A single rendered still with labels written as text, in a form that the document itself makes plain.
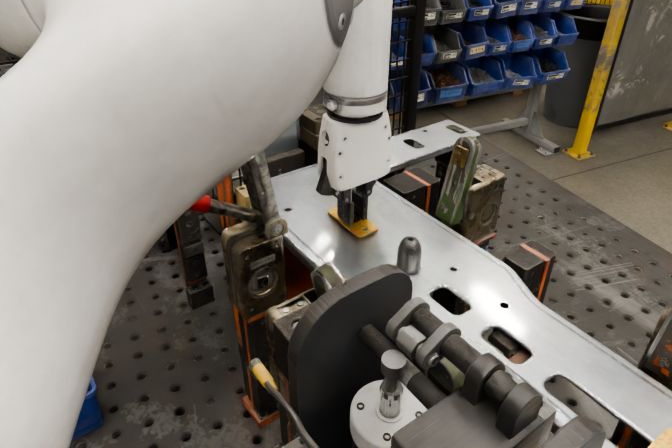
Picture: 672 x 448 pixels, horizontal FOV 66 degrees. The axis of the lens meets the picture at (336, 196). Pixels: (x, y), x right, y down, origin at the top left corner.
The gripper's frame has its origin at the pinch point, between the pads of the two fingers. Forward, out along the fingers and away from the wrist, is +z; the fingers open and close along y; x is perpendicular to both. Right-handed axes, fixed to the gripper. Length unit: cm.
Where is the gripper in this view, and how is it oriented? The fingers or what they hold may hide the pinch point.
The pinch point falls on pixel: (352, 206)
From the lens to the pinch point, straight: 76.9
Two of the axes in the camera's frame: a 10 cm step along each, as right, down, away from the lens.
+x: -5.7, -4.3, 7.0
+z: 0.0, 8.5, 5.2
